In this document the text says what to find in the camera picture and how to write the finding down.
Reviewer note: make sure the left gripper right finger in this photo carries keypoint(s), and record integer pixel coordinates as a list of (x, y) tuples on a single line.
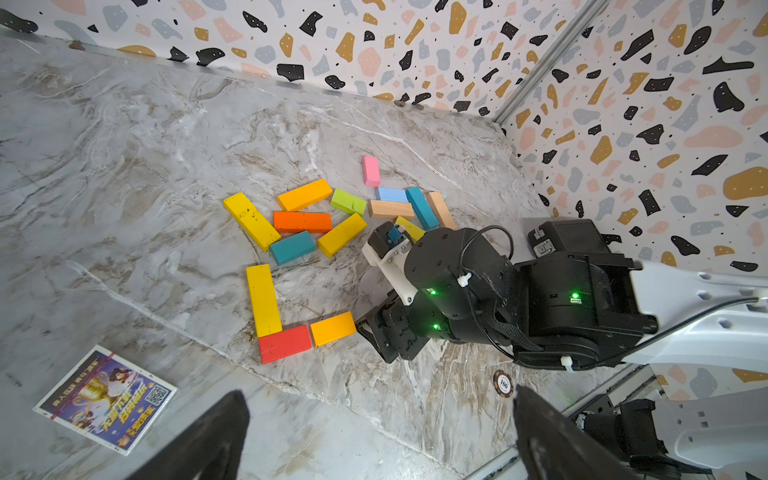
[(553, 447)]

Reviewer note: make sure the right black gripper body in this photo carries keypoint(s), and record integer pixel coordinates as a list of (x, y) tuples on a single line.
[(467, 293)]

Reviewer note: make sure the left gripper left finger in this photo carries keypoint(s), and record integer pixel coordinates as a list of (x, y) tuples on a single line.
[(210, 448)]

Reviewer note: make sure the red block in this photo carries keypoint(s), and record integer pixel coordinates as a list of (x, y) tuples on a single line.
[(284, 344)]

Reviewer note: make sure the small amber block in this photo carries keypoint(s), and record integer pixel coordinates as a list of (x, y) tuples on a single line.
[(333, 329)]

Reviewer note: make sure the long yellow block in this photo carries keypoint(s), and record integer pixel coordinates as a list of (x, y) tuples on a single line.
[(252, 221), (264, 301)]

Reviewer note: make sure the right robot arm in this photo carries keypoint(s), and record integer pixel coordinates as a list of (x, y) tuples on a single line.
[(576, 306)]

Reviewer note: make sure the lime yellow block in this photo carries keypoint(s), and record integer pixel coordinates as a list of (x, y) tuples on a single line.
[(415, 232)]

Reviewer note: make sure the beige wooden block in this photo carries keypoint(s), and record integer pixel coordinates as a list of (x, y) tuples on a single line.
[(441, 211)]

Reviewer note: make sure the poker chip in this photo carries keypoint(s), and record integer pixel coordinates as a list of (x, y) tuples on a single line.
[(503, 383)]

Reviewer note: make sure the teal long block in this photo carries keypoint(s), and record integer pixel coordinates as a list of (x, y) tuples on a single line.
[(422, 209)]

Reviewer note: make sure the black case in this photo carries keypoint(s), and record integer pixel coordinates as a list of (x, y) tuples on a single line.
[(580, 236)]

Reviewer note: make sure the colourful card box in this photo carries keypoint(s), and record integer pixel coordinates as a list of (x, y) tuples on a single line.
[(107, 399)]

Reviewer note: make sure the light blue block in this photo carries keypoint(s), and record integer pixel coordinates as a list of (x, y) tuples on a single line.
[(391, 195)]

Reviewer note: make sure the tan wooden block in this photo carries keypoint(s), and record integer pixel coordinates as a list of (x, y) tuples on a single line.
[(391, 210)]

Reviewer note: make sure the pink block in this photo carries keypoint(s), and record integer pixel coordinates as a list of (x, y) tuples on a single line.
[(371, 171)]

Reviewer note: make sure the green block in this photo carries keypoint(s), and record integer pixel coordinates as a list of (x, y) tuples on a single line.
[(348, 203)]

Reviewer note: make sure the teal short block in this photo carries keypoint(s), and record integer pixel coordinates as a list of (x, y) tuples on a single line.
[(292, 247)]

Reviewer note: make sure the amber orange block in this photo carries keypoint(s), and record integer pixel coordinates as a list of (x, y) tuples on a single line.
[(305, 196)]

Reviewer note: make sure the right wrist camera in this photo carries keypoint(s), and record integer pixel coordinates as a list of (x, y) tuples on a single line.
[(387, 249)]

